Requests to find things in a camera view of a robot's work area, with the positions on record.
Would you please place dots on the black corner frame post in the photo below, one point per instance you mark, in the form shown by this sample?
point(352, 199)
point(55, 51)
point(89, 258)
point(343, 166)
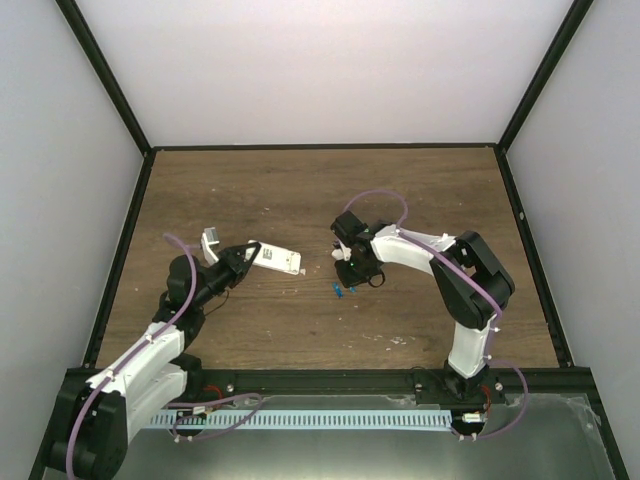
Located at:
point(88, 43)
point(563, 37)

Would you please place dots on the black right base frame rail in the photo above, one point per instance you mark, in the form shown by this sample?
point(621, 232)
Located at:
point(557, 336)

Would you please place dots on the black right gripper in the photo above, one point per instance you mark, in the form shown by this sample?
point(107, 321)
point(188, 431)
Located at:
point(348, 279)

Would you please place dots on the light blue slotted cable duct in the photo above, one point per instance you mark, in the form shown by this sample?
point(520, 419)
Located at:
point(403, 420)

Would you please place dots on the black right corner frame post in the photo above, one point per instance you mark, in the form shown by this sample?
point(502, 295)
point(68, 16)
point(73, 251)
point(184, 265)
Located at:
point(563, 37)

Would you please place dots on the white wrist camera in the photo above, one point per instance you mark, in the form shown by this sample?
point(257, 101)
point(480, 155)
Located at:
point(208, 243)
point(340, 252)

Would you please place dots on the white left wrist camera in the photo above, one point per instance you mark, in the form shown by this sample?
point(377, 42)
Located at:
point(208, 243)

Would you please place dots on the black rear base frame rail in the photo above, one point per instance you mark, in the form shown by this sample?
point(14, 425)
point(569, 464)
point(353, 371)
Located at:
point(328, 146)

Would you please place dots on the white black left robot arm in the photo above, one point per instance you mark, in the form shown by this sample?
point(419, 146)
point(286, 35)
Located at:
point(95, 419)

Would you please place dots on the black left base frame rail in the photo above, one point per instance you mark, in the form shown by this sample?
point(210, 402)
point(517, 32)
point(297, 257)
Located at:
point(106, 303)

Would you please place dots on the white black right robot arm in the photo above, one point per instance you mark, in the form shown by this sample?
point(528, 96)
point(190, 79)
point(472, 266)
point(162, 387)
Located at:
point(474, 285)

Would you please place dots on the black base frame rail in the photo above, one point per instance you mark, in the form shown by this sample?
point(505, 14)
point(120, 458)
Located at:
point(106, 303)
point(328, 146)
point(557, 336)

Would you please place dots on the white remote control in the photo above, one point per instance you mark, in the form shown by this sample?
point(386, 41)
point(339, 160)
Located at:
point(278, 259)

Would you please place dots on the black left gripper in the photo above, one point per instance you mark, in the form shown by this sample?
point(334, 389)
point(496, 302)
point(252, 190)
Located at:
point(232, 258)

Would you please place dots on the black left corner frame post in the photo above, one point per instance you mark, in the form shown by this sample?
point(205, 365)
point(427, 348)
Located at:
point(88, 43)

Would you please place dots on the grey metal front plate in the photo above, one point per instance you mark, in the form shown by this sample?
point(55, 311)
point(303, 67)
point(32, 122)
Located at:
point(540, 436)

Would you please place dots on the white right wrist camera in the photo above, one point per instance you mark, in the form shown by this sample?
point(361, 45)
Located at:
point(340, 252)

